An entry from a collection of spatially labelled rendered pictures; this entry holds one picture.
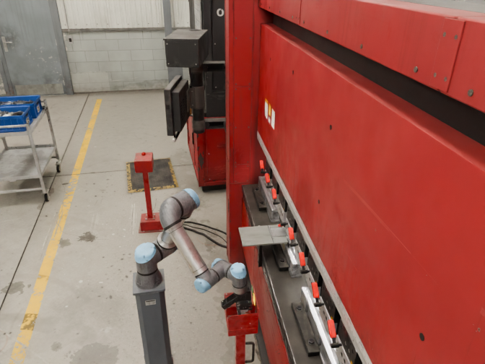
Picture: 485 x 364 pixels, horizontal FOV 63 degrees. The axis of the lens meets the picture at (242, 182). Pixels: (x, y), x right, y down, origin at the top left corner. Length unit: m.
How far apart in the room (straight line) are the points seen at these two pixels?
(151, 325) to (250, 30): 1.95
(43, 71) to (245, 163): 6.80
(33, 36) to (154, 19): 2.35
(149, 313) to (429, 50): 2.04
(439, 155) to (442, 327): 0.36
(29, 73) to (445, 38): 8.89
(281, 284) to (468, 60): 1.65
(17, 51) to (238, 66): 6.97
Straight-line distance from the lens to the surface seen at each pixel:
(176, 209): 1.96
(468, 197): 0.86
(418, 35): 0.98
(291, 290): 2.20
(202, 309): 3.32
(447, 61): 0.88
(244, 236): 2.34
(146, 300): 2.43
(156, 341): 2.68
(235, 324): 2.20
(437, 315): 1.00
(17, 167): 5.27
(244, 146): 3.00
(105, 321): 3.38
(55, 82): 9.33
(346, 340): 1.55
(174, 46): 2.95
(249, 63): 2.83
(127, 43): 9.03
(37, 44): 9.23
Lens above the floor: 2.37
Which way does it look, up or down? 28 degrees down
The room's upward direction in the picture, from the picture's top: 1 degrees clockwise
